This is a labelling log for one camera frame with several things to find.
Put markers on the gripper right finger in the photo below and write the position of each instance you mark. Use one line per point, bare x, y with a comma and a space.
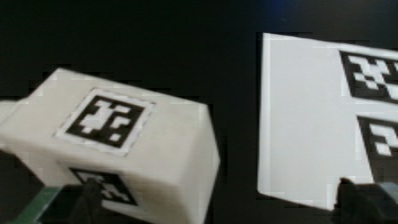
366, 203

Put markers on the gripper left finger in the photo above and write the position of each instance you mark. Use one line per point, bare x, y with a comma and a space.
64, 205

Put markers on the white stool leg front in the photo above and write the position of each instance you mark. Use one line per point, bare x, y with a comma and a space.
94, 130

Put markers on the white marker sheet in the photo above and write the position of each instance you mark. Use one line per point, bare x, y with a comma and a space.
327, 118

